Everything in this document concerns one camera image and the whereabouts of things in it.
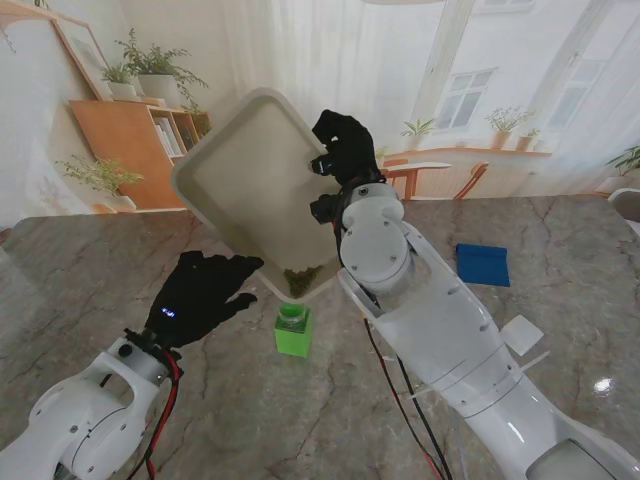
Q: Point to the wooden bookshelf with books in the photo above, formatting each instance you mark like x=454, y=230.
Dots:
x=125, y=150

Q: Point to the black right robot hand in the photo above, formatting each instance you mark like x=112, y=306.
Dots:
x=350, y=145

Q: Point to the small table plant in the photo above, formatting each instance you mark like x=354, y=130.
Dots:
x=381, y=152

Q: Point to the white square jar lid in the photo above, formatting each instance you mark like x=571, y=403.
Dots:
x=522, y=335

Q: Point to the scattered green beans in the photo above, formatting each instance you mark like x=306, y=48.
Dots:
x=300, y=280

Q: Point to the small windowsill plant orange pot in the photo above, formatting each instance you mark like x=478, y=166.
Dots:
x=524, y=144

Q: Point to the small potted plant white pot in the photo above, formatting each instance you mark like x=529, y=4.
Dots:
x=122, y=91

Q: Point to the leafy potted plant beside bookshelf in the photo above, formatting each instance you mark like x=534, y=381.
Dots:
x=100, y=175

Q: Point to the wooden picture frame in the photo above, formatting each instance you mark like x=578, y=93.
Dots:
x=82, y=55

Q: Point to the large potted plant white pot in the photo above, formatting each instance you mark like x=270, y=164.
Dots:
x=157, y=89

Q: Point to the translucent plastic baking tray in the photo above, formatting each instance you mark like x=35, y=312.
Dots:
x=250, y=190

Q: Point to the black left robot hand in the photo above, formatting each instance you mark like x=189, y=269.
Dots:
x=200, y=300

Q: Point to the green square glass jar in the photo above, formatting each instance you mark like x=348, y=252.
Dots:
x=293, y=335

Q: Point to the blue plastic scraper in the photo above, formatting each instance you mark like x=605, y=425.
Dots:
x=482, y=265

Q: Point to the tall windowsill plant orange pot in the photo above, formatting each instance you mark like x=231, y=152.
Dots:
x=501, y=137

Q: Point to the white wooden dining table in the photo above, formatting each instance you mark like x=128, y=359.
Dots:
x=425, y=166

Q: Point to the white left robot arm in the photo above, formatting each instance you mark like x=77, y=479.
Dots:
x=85, y=410

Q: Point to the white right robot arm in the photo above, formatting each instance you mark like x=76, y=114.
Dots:
x=450, y=340

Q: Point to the broad leaf windowsill plant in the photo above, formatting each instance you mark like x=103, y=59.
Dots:
x=417, y=131

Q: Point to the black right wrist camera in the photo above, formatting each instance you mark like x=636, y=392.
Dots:
x=325, y=207

